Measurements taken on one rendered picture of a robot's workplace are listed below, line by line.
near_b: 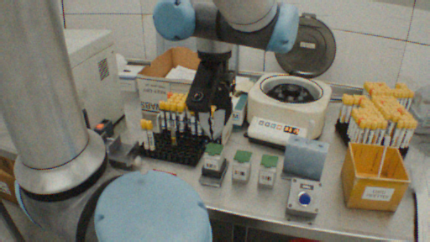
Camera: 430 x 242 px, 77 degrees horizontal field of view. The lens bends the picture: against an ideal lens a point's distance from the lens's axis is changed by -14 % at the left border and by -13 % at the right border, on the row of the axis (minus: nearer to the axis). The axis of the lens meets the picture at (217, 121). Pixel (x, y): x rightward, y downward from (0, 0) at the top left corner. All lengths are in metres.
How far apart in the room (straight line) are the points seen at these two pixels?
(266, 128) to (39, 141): 0.70
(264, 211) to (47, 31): 0.59
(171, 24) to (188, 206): 0.28
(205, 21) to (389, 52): 0.87
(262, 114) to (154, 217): 0.66
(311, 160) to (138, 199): 0.53
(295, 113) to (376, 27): 0.48
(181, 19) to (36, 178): 0.29
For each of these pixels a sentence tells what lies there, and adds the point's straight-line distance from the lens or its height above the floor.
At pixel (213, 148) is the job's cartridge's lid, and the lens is 0.76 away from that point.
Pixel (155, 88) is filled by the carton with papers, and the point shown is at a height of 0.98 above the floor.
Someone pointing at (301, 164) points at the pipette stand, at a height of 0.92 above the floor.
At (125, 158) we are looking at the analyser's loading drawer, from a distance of 0.81.
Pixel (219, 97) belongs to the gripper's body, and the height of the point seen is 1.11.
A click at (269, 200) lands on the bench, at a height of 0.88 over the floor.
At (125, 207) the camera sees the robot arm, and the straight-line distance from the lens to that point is 0.32.
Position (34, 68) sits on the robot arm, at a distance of 0.29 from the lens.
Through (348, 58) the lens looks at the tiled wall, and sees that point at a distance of 1.21.
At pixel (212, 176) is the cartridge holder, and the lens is 0.78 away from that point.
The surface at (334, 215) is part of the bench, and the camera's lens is 0.75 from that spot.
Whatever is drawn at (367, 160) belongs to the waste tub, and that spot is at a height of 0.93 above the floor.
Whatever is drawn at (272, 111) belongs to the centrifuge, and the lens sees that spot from 0.90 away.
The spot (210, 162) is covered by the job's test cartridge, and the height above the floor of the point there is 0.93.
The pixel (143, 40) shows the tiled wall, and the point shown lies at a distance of 1.39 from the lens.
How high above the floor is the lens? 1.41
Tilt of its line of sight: 32 degrees down
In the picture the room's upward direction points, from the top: straight up
